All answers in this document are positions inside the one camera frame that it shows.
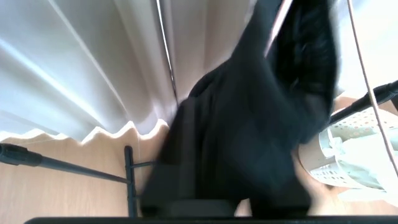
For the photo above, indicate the white laundry basket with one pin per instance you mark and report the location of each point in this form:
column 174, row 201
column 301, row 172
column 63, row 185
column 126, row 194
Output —
column 357, row 123

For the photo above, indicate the black clothes rack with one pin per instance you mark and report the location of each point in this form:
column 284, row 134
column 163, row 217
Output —
column 18, row 155

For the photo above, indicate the black shorts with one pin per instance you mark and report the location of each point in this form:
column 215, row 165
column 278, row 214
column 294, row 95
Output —
column 248, row 124

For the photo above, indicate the white garment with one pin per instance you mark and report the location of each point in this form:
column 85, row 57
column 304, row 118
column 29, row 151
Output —
column 367, row 158

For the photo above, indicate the beige curtain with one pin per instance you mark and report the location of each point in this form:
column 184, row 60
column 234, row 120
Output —
column 77, row 62

